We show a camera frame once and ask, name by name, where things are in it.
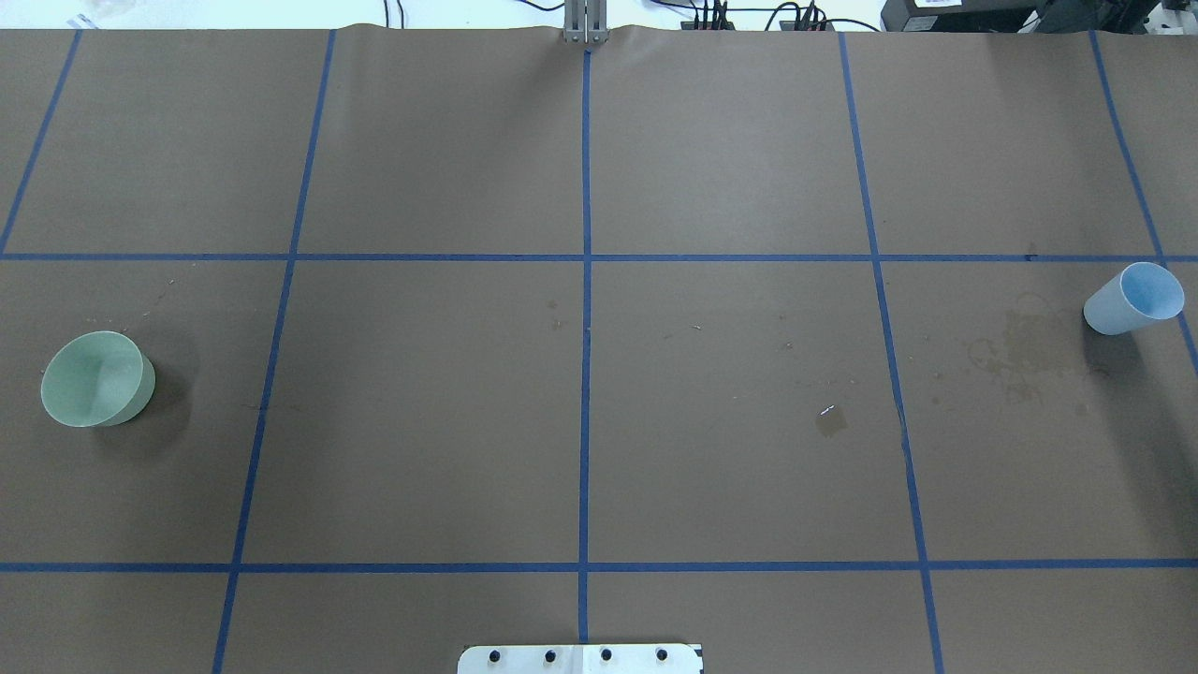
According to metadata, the light green bowl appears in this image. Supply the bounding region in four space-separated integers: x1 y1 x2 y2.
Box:
41 330 155 429

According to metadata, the light blue cup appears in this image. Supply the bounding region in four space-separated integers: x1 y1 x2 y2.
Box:
1083 261 1185 336

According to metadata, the black orange usb hub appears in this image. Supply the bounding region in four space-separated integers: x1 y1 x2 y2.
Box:
679 7 736 31

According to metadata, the black box with label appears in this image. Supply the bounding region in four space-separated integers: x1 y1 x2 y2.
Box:
881 1 1039 34

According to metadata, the aluminium frame post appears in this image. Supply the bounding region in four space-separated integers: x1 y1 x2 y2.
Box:
563 0 610 45

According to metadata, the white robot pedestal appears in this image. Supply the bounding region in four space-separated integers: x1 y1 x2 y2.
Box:
456 643 704 673

